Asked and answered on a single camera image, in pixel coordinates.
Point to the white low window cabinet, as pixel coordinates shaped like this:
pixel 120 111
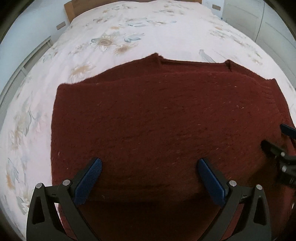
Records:
pixel 30 60

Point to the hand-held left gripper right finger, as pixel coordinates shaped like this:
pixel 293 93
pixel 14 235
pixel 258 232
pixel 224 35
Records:
pixel 211 183

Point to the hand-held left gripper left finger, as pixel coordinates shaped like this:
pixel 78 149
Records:
pixel 89 183

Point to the white wardrobe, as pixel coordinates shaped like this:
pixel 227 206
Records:
pixel 242 16

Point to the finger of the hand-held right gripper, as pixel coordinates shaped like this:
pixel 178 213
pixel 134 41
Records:
pixel 289 131
pixel 275 150

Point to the wall socket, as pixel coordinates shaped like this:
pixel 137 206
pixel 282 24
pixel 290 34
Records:
pixel 60 25
pixel 216 7

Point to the dark red knitted sweater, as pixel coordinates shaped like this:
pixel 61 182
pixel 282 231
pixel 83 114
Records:
pixel 161 115

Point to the wooden headboard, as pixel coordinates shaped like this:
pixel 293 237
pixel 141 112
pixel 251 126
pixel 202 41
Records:
pixel 69 9

